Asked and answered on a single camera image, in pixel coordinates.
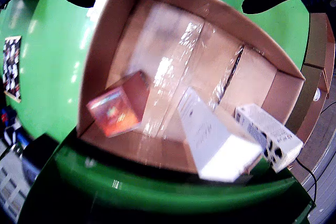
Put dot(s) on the red Secret W box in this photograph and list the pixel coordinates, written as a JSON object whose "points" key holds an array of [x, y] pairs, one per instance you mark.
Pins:
{"points": [[115, 108]]}

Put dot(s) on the black white patterned card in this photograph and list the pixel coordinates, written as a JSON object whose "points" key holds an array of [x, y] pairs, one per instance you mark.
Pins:
{"points": [[11, 66]]}

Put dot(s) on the white cow print carton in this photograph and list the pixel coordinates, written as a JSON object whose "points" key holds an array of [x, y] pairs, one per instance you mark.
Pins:
{"points": [[267, 129]]}

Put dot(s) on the red blue clamp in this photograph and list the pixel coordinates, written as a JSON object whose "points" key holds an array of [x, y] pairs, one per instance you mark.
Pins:
{"points": [[4, 117]]}

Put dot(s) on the tall white carton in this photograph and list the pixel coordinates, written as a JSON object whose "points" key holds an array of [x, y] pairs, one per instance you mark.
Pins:
{"points": [[210, 134]]}

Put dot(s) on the green metal rack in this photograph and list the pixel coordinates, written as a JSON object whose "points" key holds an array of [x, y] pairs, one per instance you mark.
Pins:
{"points": [[157, 195]]}

